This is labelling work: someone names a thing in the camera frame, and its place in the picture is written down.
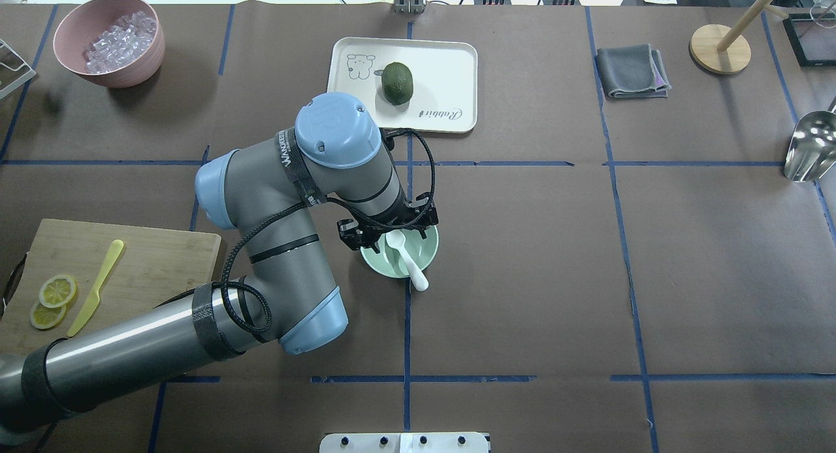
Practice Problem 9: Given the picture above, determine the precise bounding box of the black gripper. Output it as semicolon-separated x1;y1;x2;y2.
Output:
336;193;439;253

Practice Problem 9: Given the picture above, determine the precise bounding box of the white plastic spoon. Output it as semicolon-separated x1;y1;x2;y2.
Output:
384;230;429;290

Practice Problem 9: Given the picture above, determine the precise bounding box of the light green bowl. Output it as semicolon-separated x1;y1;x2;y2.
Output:
360;226;440;279

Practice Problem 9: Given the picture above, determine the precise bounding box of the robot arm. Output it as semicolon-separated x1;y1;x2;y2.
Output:
2;92;438;447

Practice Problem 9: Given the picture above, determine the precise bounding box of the pink bowl with ice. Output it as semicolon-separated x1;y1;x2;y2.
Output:
53;0;165;88

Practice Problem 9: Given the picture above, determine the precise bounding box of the white rabbit tray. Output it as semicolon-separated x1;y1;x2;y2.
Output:
327;37;478;134

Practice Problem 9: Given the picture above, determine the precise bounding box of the green avocado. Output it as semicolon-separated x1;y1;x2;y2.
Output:
380;61;415;106

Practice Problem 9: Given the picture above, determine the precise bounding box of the grey folded cloth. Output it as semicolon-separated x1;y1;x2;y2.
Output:
595;44;671;99

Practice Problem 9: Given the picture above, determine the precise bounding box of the bamboo cutting board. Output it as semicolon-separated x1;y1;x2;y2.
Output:
1;219;221;355

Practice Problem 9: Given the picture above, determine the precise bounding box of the wooden mug tree stand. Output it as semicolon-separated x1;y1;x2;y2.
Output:
688;0;774;75

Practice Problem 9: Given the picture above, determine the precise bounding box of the yellow plastic knife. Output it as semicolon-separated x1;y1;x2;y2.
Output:
67;239;125;338

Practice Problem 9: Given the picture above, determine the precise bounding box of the upper lemon slice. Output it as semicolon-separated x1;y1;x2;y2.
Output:
39;274;77;308

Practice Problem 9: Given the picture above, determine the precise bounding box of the lemon slice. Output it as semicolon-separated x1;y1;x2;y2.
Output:
39;274;77;308
29;302;68;330

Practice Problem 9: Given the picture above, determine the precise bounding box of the lower lemon slice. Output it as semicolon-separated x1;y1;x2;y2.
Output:
29;302;68;330

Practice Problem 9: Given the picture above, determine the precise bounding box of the metal scoop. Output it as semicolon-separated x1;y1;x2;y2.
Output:
783;106;835;182

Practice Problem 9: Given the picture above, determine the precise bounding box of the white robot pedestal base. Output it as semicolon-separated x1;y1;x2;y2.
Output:
319;431;492;452

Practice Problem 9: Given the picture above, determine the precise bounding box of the white wire cup rack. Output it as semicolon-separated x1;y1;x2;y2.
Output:
1;39;37;99

